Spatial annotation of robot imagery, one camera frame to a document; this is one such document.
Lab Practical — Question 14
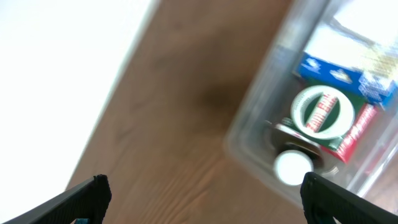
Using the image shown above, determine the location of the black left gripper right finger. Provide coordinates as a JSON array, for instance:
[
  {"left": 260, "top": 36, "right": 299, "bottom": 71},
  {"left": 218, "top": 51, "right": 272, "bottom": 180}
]
[{"left": 300, "top": 172, "right": 397, "bottom": 224}]

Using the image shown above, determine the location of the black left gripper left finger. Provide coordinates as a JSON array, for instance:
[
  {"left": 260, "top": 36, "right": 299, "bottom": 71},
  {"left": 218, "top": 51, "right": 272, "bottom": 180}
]
[{"left": 5, "top": 174, "right": 111, "bottom": 224}]

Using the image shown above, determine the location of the dark syrup bottle white cap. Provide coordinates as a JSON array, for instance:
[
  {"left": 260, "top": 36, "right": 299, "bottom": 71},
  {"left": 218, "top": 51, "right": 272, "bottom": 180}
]
[{"left": 270, "top": 123, "right": 325, "bottom": 186}]

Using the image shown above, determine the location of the green box round label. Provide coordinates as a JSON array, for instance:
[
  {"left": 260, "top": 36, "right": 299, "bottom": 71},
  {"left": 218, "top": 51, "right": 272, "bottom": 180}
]
[{"left": 281, "top": 78, "right": 367, "bottom": 151}]

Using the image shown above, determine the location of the red Panadol ActiFast box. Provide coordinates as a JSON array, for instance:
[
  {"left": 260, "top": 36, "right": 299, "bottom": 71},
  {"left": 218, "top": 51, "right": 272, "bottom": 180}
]
[{"left": 321, "top": 104, "right": 378, "bottom": 164}]

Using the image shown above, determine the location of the clear plastic container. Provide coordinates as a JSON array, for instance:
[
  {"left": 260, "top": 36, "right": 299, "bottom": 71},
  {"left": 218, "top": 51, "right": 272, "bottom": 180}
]
[{"left": 227, "top": 1, "right": 397, "bottom": 207}]

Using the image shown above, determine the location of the blue white medicine box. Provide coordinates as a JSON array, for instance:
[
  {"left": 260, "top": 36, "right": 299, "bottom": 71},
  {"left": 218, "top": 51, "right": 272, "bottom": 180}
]
[{"left": 295, "top": 23, "right": 397, "bottom": 108}]

